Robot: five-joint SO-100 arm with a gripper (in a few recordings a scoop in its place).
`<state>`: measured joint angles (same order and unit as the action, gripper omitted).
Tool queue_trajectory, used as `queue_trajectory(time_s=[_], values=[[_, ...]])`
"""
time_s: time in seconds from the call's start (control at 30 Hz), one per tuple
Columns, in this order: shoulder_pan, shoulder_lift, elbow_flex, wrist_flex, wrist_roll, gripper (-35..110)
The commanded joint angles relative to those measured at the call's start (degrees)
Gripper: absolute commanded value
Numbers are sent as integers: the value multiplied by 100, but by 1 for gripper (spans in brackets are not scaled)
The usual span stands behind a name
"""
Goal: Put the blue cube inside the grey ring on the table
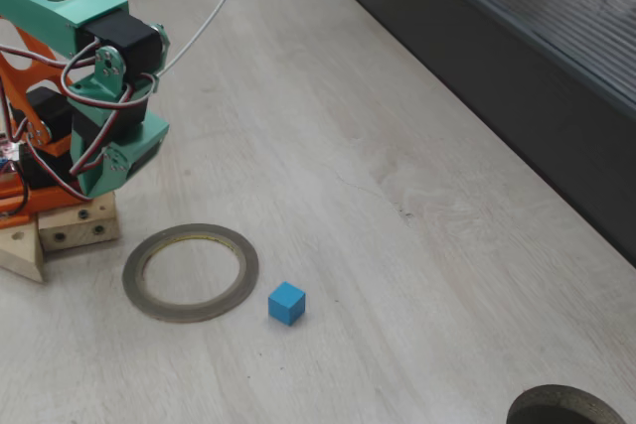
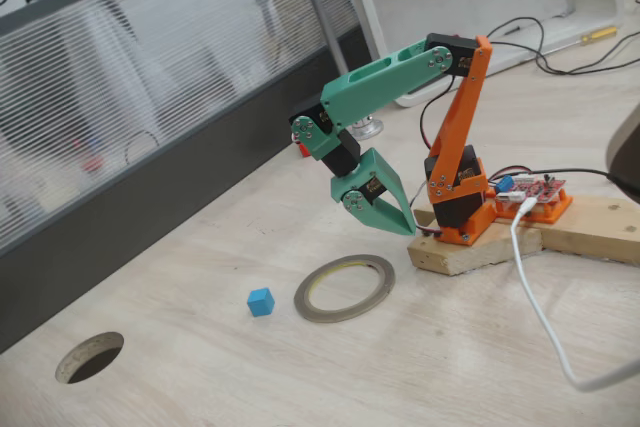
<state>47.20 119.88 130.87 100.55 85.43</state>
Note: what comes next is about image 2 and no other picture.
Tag small blue cube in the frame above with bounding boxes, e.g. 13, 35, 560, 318
246, 287, 276, 318

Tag wooden base block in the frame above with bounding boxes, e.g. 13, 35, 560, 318
407, 196, 545, 277

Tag red controller board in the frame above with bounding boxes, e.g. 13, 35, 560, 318
494, 172, 569, 206

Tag wooden plank with holes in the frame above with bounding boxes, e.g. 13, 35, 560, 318
537, 194, 640, 267

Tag grey rounded device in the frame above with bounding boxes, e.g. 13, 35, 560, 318
605, 104, 640, 201

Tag grey ring of tape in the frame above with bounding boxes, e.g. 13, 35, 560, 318
293, 253, 397, 324

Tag white USB cable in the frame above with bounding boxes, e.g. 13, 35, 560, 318
509, 196, 639, 393

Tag metal post with flange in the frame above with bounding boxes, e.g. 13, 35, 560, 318
291, 0, 385, 142

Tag thin black cable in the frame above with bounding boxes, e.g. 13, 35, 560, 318
485, 16, 640, 76
489, 30, 640, 76

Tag black power cable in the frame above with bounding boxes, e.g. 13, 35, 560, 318
489, 168, 640, 201

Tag frosted partition with grey frame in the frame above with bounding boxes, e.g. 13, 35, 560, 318
0, 0, 374, 353

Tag yellow handled screwdriver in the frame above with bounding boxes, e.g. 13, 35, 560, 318
542, 25, 620, 56

